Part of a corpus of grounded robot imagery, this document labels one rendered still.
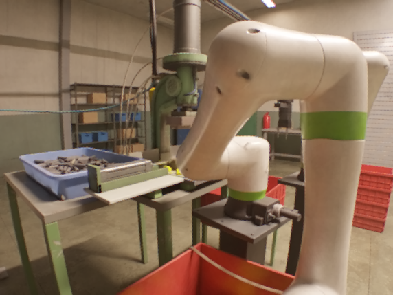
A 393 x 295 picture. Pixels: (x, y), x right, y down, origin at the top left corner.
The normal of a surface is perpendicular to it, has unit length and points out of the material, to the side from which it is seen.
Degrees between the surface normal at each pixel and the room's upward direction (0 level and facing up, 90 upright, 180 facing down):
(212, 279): 90
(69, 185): 100
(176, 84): 90
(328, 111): 90
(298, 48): 77
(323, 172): 95
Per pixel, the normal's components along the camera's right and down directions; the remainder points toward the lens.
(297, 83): 0.21, 0.73
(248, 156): 0.20, 0.11
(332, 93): -0.52, 0.11
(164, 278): 0.78, 0.09
